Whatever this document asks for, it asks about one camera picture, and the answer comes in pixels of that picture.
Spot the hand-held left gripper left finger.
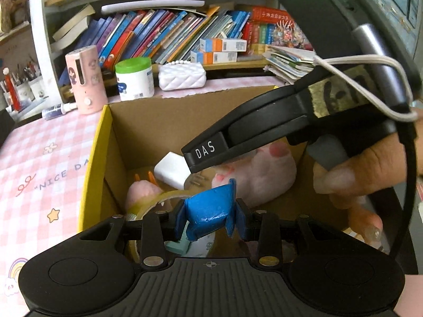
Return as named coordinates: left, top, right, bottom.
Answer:
left=79, top=201, right=190, bottom=269

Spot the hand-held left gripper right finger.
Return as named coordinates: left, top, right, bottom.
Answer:
left=226, top=197, right=335, bottom=269

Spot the clear packing tape roll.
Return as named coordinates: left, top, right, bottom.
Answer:
left=127, top=190, right=219, bottom=261

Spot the pink plush chick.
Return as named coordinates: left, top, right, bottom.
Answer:
left=125, top=170, right=164, bottom=213

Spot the pink plush pig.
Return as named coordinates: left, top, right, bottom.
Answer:
left=211, top=142, right=297, bottom=206

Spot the white charger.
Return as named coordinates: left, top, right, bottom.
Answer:
left=154, top=151, right=190, bottom=189

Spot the yellow cardboard box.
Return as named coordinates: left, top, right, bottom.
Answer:
left=77, top=85, right=364, bottom=261

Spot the person's right hand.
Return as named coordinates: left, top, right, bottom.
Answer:
left=312, top=109, right=423, bottom=249

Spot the stack of papers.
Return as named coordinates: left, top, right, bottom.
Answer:
left=264, top=44, right=318, bottom=85

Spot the orange blue medicine box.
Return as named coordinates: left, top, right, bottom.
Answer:
left=191, top=50, right=238, bottom=65
left=199, top=38, right=248, bottom=53

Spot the white quilted small purse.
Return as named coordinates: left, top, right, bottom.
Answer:
left=159, top=60, right=207, bottom=91

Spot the colourful paper craft bundle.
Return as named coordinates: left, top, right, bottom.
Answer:
left=271, top=20, right=313, bottom=50

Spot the red boxed book set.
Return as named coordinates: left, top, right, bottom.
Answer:
left=252, top=7, right=295, bottom=45

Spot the white jar green lid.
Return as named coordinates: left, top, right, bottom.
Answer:
left=115, top=57, right=155, bottom=101

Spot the row of colourful books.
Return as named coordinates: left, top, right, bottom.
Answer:
left=59, top=8, right=252, bottom=73

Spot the small spray bottle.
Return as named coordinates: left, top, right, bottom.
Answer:
left=42, top=102, right=77, bottom=120

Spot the pink humidifier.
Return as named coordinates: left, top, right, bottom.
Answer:
left=65, top=45, right=108, bottom=115

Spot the person's pink garment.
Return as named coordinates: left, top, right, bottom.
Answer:
left=404, top=272, right=423, bottom=317

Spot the thick cream-paged book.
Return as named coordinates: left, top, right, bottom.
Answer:
left=51, top=35, right=80, bottom=53
left=53, top=3, right=96, bottom=40

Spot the bunch of pens and brushes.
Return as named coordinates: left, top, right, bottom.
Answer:
left=2, top=58, right=42, bottom=85

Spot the white wooden bookshelf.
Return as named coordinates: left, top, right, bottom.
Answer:
left=30, top=0, right=281, bottom=106

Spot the white cable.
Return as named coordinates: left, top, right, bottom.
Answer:
left=312, top=54, right=419, bottom=122

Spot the black cable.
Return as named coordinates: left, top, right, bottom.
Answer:
left=388, top=119, right=417, bottom=258

